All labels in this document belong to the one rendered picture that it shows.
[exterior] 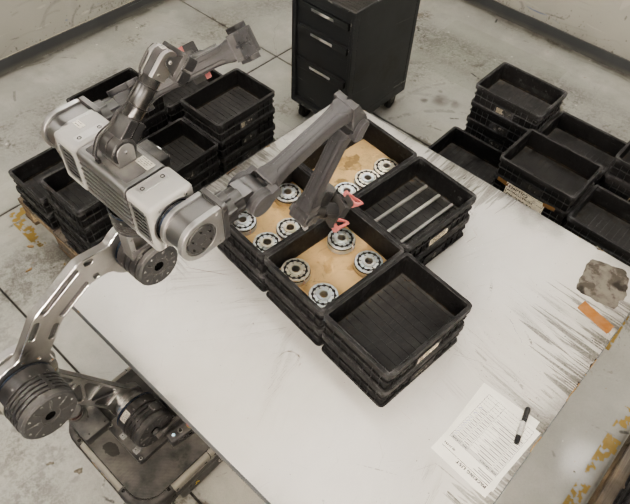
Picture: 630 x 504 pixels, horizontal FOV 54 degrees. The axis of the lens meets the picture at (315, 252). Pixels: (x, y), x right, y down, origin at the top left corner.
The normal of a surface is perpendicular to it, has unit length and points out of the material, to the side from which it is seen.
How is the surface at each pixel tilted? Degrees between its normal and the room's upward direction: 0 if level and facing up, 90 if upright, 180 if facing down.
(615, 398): 0
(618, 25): 90
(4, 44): 90
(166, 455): 0
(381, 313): 0
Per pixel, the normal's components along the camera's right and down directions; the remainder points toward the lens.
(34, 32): 0.73, 0.55
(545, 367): 0.04, -0.62
